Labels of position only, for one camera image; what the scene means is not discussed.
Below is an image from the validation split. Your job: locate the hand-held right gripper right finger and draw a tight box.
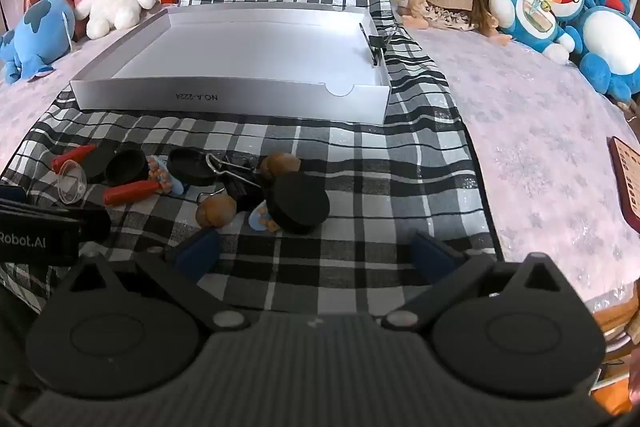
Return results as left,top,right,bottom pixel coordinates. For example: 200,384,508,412
380,229,576,333

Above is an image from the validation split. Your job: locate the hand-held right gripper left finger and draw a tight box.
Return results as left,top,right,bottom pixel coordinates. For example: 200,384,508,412
62,227,253,333

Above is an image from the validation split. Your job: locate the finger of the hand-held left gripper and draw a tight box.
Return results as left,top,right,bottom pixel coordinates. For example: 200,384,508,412
0,199,112,243

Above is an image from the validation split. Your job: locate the white cardboard box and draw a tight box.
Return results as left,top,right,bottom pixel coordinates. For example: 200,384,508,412
70,3,392,125

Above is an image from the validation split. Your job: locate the brown walnut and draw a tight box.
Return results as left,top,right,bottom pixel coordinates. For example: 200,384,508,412
259,152,302,182
195,194,237,228

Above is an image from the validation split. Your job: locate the small black round lid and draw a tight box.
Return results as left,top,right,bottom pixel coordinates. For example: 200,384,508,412
166,148,216,186
105,148,149,186

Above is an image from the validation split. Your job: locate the small blue orange figurine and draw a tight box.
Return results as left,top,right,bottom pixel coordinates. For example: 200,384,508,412
147,155,187,195
248,202,281,233

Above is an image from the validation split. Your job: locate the large black binder clip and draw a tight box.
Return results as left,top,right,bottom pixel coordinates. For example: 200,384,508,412
196,153,271,214

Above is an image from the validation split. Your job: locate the large black round lid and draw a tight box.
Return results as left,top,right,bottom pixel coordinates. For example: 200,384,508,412
267,172,331,235

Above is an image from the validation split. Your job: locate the black white plaid cloth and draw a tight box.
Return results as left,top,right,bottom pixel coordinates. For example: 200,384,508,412
0,0,503,315

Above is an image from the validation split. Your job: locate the blue plush toy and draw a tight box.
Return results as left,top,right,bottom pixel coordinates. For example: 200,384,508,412
0,0,77,85

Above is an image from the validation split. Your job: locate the dark red booklet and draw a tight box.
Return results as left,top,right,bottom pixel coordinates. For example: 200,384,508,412
607,136,640,230

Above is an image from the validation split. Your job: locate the small black binder clip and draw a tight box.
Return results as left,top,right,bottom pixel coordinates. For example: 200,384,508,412
359,23,401,66

